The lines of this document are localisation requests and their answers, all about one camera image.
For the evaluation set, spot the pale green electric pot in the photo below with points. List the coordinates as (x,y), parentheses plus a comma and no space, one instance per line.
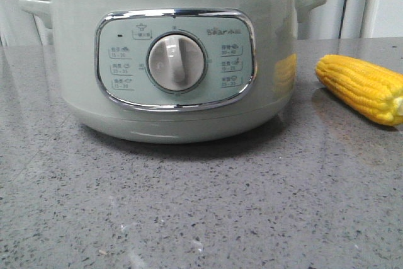
(102,49)

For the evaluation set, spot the yellow corn cob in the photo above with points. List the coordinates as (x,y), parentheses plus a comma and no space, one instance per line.
(372,90)

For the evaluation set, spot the white pot control knob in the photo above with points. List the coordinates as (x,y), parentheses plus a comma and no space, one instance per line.
(176,62)

